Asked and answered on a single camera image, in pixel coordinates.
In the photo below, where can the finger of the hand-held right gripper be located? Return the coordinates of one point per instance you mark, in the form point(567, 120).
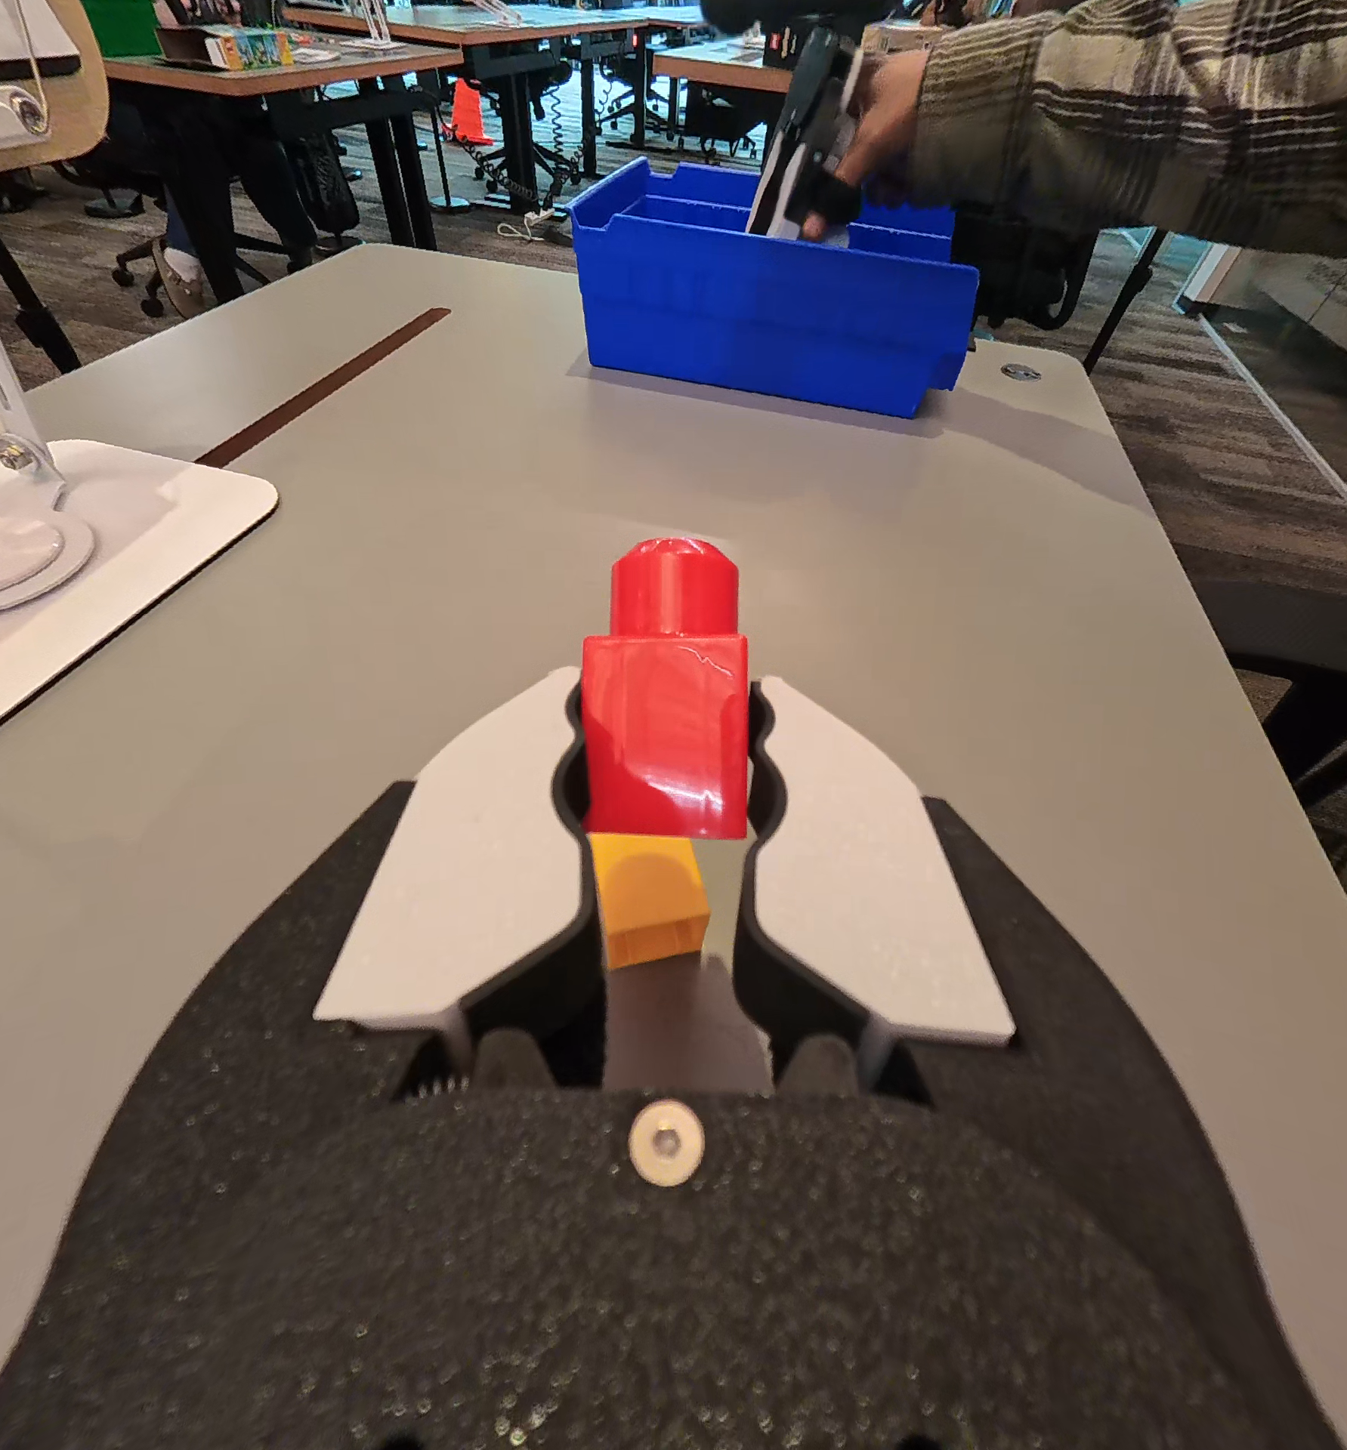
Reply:
point(788, 170)
point(832, 234)

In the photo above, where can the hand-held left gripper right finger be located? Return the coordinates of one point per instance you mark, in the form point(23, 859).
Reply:
point(866, 884)

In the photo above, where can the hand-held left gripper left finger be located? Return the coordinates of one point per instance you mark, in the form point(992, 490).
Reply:
point(469, 884)

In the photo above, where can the blue plastic bin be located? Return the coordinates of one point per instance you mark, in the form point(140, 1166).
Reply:
point(765, 307)

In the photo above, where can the orange mega block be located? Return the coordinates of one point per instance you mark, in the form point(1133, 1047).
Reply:
point(651, 907)

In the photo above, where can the red mega block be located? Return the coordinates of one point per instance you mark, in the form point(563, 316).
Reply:
point(663, 725)

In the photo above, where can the person's right forearm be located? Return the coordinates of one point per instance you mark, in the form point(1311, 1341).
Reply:
point(1138, 113)

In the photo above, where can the person's right hand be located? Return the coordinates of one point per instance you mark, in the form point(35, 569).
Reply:
point(889, 113)

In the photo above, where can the wood top office desk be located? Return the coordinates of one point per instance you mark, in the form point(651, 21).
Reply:
point(720, 63)
point(289, 69)

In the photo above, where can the black office chair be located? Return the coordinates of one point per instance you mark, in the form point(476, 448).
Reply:
point(1026, 266)

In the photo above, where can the white power strip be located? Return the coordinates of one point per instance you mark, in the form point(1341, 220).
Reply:
point(533, 225)

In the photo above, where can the black tripod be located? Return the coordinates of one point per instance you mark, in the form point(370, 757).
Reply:
point(1128, 302)

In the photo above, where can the orange traffic cone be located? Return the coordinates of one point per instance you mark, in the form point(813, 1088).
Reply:
point(469, 113)

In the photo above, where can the colourful cardboard box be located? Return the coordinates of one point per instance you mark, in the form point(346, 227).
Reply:
point(249, 49)

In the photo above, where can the green box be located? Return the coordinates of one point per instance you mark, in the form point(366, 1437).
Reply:
point(124, 30)

